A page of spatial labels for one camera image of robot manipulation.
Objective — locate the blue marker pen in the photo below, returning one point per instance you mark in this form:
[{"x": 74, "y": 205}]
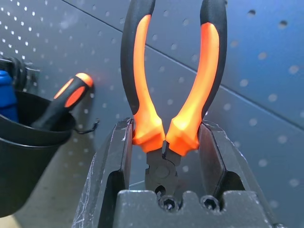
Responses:
[{"x": 7, "y": 95}]

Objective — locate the black plastic cup holder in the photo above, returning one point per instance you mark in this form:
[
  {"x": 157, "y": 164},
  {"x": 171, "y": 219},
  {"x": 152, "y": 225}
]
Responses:
[{"x": 23, "y": 166}]

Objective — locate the dark grey metal pegboard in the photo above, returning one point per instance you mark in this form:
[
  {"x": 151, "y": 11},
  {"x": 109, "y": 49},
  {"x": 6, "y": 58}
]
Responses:
[{"x": 261, "y": 35}]

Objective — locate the orange black needle-nose pliers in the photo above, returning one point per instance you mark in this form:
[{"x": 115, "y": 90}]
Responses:
[{"x": 147, "y": 133}]

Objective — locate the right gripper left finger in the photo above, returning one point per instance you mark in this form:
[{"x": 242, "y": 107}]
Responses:
[{"x": 107, "y": 161}]

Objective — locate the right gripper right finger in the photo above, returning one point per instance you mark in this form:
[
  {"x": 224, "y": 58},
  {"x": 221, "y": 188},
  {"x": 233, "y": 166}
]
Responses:
[{"x": 225, "y": 161}]

